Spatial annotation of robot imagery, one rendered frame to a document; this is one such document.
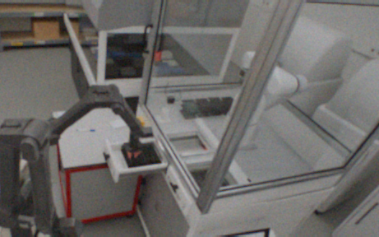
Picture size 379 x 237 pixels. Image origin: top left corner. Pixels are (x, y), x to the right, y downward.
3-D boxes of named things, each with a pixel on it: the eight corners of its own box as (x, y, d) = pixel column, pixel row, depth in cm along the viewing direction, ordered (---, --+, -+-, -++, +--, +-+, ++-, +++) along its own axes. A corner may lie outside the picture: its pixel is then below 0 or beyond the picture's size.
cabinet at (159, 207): (166, 296, 207) (195, 234, 156) (125, 188, 279) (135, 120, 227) (272, 264, 237) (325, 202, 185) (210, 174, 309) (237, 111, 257)
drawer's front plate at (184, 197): (185, 216, 161) (189, 203, 154) (164, 178, 182) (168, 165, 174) (187, 216, 162) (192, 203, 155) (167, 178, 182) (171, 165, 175)
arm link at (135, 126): (103, 85, 118) (108, 109, 115) (116, 81, 117) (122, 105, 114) (131, 123, 158) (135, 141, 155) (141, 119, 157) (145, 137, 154)
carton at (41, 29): (34, 39, 479) (33, 22, 461) (31, 33, 500) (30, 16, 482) (59, 39, 495) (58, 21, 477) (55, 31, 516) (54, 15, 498)
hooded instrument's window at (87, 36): (96, 86, 238) (99, 30, 209) (65, 14, 363) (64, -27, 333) (216, 81, 274) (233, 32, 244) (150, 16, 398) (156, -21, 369)
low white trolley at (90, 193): (67, 234, 235) (63, 167, 186) (57, 178, 278) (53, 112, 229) (135, 220, 253) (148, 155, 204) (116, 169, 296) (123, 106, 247)
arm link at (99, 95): (95, 76, 110) (99, 99, 107) (121, 85, 120) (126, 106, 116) (35, 125, 137) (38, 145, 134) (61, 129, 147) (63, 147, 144)
